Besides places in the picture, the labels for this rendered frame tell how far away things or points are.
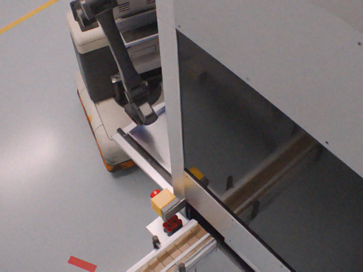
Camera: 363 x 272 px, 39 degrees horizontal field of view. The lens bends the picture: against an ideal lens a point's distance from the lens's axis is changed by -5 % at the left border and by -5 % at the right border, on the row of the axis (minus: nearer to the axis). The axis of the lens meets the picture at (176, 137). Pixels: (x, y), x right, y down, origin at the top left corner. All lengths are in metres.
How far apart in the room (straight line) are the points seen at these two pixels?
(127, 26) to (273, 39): 1.42
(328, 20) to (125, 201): 2.31
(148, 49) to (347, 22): 1.76
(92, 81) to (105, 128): 0.27
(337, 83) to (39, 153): 2.58
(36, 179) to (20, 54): 1.08
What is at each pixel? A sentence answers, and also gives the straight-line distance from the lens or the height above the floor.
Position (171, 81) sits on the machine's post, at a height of 1.60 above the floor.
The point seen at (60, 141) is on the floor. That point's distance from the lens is 3.27.
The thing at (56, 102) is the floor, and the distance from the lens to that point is 3.47.
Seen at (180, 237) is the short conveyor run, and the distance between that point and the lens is 1.81.
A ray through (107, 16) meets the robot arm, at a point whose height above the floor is 1.47.
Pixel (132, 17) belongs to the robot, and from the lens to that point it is 2.27.
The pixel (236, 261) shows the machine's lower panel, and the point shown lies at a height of 0.88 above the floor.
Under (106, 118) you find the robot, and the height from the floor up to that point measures 0.28.
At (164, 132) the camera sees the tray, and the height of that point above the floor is 0.88.
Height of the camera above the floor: 2.61
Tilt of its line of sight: 55 degrees down
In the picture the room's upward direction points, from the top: 4 degrees counter-clockwise
